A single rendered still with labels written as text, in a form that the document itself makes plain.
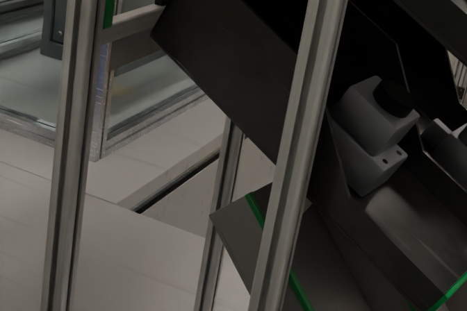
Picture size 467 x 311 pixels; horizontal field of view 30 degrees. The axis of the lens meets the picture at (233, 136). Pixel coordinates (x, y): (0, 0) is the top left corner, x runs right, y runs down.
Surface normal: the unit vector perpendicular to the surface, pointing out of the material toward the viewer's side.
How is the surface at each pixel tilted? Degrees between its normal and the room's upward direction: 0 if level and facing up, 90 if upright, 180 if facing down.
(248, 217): 90
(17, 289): 0
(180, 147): 0
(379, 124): 90
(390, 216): 25
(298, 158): 90
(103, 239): 0
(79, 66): 90
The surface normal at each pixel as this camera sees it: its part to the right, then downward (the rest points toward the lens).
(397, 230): 0.48, -0.69
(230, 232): -0.56, 0.23
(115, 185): 0.16, -0.91
